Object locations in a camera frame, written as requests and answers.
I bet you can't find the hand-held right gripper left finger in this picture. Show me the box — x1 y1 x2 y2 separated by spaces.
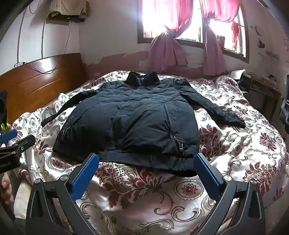
26 153 100 235

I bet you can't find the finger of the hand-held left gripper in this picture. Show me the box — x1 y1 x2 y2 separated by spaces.
0 129 18 144
0 135 36 159

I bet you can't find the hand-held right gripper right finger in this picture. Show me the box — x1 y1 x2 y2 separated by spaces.
193 153 266 235

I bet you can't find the dark padded jacket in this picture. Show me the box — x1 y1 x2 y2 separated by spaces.
41 71 246 177

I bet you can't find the person's left hand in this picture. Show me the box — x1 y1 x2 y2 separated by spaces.
1 174 12 205

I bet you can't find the floral bedspread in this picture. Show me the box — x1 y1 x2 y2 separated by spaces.
9 70 289 235

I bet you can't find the wooden headboard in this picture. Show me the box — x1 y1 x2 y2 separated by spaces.
0 53 86 125

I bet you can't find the dark bag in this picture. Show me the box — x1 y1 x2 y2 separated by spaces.
235 71 252 92

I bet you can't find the black chair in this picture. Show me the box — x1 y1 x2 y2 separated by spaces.
279 74 289 127

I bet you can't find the wooden bedside desk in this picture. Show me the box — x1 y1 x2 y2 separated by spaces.
244 72 282 120

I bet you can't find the pink curtain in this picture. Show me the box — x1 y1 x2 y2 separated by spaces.
148 0 204 67
200 0 241 76

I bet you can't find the beige cloth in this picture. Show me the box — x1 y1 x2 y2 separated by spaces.
47 0 91 18

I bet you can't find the window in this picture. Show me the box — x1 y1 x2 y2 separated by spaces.
137 0 250 64

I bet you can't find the black cable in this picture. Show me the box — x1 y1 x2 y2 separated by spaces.
25 21 73 74

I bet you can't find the white wall pipe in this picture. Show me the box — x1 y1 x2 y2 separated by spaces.
16 12 26 65
41 20 47 58

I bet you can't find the wall shelf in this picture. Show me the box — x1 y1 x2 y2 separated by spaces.
46 18 85 24

